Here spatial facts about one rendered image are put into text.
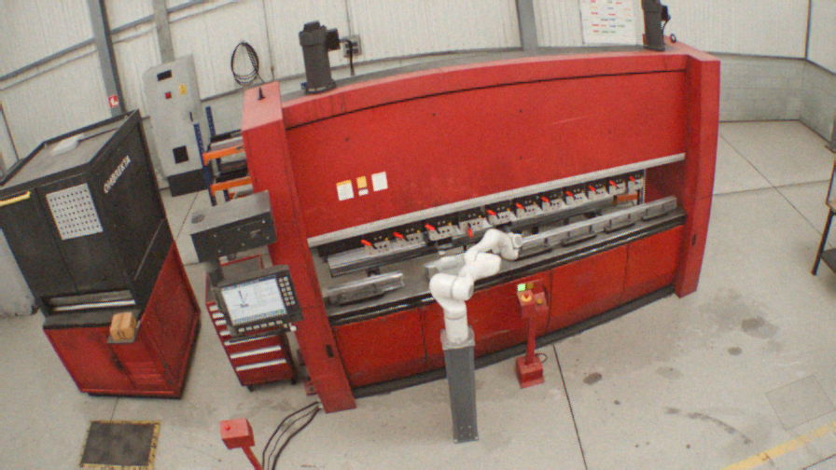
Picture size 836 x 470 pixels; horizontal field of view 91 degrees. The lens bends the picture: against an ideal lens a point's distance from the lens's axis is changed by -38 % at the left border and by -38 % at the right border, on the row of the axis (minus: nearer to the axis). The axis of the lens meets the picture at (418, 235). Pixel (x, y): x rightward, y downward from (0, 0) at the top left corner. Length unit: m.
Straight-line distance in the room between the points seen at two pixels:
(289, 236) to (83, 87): 6.25
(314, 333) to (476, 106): 1.74
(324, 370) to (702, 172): 3.30
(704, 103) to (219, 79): 6.24
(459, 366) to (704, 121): 2.65
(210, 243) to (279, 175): 0.59
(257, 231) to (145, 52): 5.72
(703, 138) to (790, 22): 6.10
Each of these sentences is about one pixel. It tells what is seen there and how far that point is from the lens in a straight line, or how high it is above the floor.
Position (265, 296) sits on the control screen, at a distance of 3.34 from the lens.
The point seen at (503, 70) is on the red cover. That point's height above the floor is 2.26.
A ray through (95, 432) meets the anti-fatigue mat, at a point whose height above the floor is 0.01.
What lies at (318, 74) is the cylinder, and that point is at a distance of 3.49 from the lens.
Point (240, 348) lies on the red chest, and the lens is 4.55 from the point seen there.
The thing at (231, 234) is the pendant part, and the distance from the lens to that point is 3.16.
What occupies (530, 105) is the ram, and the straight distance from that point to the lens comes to 3.86.
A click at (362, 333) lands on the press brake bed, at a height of 0.66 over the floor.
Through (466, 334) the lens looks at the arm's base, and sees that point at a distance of 3.48.
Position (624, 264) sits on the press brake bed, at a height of 0.58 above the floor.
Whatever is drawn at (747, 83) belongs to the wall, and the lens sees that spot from 9.96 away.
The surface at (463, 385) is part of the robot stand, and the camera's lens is 3.73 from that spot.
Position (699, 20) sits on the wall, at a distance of 9.09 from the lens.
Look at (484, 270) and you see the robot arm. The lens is 3.52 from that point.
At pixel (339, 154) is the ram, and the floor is 1.90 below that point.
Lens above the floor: 3.37
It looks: 32 degrees down
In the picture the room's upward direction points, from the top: 8 degrees counter-clockwise
